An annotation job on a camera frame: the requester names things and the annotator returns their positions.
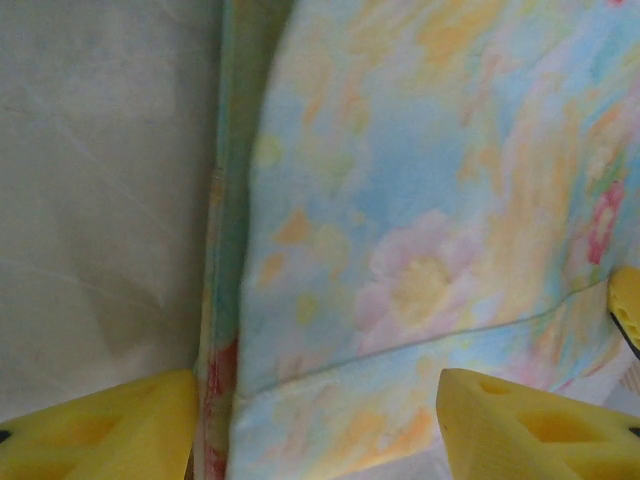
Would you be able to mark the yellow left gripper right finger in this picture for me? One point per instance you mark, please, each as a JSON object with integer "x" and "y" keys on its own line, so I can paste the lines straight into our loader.
{"x": 525, "y": 435}

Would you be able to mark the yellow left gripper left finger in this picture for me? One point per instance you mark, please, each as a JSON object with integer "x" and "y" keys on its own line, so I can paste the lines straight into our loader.
{"x": 90, "y": 435}

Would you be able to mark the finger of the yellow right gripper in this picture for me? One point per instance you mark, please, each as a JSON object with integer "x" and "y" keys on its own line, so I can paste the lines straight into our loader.
{"x": 627, "y": 300}

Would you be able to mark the pastel floral skirt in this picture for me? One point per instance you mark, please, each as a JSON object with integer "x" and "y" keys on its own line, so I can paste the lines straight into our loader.
{"x": 400, "y": 200}

